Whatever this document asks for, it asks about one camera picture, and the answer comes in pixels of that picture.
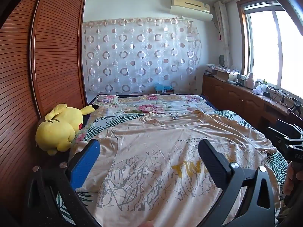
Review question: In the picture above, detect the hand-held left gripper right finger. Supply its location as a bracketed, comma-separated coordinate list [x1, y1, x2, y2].
[198, 139, 276, 227]

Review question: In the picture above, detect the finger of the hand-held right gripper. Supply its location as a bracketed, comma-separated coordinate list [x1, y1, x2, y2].
[285, 135, 303, 148]

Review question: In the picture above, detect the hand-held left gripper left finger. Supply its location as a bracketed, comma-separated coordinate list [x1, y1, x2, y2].
[24, 139, 102, 227]

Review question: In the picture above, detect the beige printed t-shirt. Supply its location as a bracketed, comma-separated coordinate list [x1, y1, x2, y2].
[71, 111, 282, 227]

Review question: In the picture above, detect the person's right hand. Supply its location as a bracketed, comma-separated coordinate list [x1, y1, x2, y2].
[283, 162, 295, 195]

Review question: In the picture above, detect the leaf-print bed sheet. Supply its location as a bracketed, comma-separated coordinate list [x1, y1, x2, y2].
[57, 110, 288, 227]

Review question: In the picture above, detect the small black tripod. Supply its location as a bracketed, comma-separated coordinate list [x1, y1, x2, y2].
[286, 100, 303, 115]

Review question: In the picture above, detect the yellow plush toy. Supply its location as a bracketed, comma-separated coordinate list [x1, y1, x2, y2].
[35, 103, 99, 156]

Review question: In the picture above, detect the low wooden cabinet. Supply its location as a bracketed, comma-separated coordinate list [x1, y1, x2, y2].
[202, 72, 303, 135]

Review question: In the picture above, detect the white jug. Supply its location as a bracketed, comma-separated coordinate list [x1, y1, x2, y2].
[244, 73, 255, 89]

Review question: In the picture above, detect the floral quilt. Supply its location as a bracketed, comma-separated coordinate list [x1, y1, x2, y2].
[73, 94, 218, 147]

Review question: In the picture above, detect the blue box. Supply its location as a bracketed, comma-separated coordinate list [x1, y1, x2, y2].
[154, 83, 175, 95]

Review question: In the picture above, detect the cardboard box on cabinet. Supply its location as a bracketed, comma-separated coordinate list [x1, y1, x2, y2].
[206, 64, 241, 75]

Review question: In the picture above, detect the wooden-framed window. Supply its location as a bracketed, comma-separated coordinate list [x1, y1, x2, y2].
[237, 0, 303, 100]

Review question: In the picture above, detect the wooden headboard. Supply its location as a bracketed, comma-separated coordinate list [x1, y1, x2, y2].
[0, 0, 87, 194]

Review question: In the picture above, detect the sheer circle-pattern curtain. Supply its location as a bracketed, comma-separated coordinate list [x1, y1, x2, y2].
[82, 17, 203, 95]

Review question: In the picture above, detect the white tied window curtain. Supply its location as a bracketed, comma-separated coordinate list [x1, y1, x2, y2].
[214, 0, 231, 67]

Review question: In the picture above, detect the white air conditioner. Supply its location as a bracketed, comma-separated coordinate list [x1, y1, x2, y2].
[169, 0, 214, 20]

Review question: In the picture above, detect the tangle of black cables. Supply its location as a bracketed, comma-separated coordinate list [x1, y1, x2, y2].
[270, 89, 296, 104]

